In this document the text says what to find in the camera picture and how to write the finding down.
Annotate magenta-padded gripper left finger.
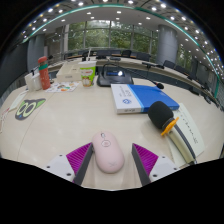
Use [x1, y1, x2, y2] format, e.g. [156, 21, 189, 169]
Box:
[44, 142, 95, 187]

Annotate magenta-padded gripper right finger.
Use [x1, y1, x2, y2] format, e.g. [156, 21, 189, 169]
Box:
[131, 143, 181, 187]

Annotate pink computer mouse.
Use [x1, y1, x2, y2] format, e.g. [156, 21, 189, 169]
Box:
[91, 130, 126, 175]

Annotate cat-face mouse pad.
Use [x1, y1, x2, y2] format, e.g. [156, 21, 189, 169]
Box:
[14, 97, 47, 121]

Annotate white paper sheet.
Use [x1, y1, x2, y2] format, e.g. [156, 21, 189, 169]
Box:
[165, 102, 206, 168]

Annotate handheld microphone with foam head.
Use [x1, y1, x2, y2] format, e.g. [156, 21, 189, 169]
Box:
[147, 100, 198, 165]

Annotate blue and white book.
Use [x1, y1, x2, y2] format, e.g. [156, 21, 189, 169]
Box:
[110, 83, 180, 115]

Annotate colourful sticker sheet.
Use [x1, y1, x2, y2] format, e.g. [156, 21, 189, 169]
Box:
[44, 81, 81, 93]

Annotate white document with red header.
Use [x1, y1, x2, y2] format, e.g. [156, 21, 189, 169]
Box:
[8, 90, 29, 113]

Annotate white lidded mug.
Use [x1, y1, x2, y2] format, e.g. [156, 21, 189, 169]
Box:
[32, 71, 43, 91]

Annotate red bottle with green band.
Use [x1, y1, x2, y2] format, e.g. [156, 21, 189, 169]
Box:
[37, 56, 52, 91]

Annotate printed paper cup with straw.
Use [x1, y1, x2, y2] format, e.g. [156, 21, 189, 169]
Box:
[78, 60, 98, 89]

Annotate black conference microphone unit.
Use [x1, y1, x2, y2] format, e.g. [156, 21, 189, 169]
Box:
[96, 63, 165, 90]

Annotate group of dark office chairs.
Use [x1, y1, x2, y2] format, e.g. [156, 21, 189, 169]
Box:
[64, 49, 214, 88]

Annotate long curved conference desk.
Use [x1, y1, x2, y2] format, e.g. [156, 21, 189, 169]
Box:
[29, 56, 224, 108]

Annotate group of round ceiling lights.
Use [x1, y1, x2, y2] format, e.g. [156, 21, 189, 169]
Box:
[19, 0, 224, 68]

